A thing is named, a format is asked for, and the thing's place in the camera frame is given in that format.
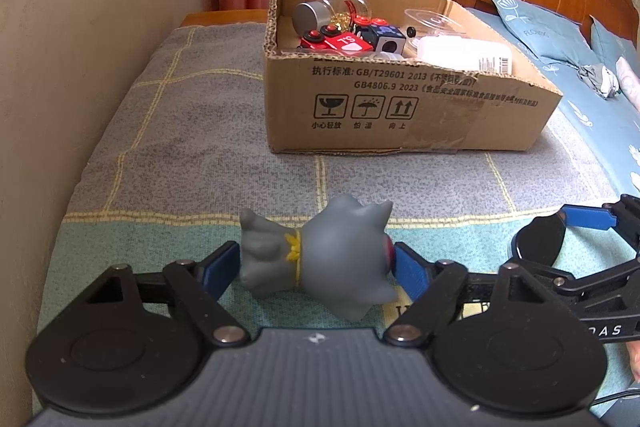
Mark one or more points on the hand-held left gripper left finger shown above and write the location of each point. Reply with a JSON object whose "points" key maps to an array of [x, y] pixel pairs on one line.
{"points": [[222, 264]]}

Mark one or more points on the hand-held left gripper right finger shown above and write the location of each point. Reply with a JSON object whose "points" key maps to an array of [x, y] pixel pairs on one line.
{"points": [[412, 272]]}

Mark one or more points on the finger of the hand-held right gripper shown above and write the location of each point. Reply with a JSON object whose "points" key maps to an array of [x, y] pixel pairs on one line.
{"points": [[587, 217], [575, 287]]}

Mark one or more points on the black glossy object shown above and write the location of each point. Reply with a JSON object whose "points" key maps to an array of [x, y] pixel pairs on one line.
{"points": [[537, 239]]}

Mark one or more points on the grey toy figure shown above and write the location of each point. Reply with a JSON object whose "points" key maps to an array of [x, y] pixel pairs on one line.
{"points": [[330, 257]]}

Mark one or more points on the cardboard box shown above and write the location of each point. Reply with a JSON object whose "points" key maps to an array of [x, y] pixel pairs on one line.
{"points": [[400, 117]]}

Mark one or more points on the clear plastic cup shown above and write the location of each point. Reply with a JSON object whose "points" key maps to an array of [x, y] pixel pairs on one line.
{"points": [[435, 21]]}

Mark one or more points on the person's right forearm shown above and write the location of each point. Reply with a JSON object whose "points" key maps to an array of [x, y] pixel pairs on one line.
{"points": [[635, 357]]}

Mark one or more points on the blue leaf-print bed sheet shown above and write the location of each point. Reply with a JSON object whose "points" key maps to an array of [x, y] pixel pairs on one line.
{"points": [[600, 132]]}

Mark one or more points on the crumpled grey cloth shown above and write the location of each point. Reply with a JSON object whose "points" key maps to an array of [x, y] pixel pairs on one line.
{"points": [[597, 79]]}

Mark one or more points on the pink pillow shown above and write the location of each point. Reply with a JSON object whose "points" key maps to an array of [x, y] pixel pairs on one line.
{"points": [[631, 82]]}

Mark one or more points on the small blue pillow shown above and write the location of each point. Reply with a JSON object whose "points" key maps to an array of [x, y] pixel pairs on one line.
{"points": [[615, 42]]}

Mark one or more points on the large blue pillow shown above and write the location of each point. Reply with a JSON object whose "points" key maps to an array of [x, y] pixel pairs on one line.
{"points": [[530, 27]]}

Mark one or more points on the white plastic bottle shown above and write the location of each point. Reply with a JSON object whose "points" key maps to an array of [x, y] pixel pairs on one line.
{"points": [[460, 52]]}

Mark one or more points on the black and white cube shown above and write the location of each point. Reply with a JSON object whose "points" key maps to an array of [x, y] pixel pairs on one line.
{"points": [[390, 41]]}

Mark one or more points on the red toy car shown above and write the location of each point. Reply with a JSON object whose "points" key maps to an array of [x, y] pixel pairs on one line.
{"points": [[312, 38], [347, 44]]}

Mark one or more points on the red and black toy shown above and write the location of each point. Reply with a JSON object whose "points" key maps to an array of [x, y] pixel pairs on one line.
{"points": [[365, 23]]}

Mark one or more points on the capsule bottle with silver cap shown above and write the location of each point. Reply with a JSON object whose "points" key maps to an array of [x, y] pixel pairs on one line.
{"points": [[312, 14]]}

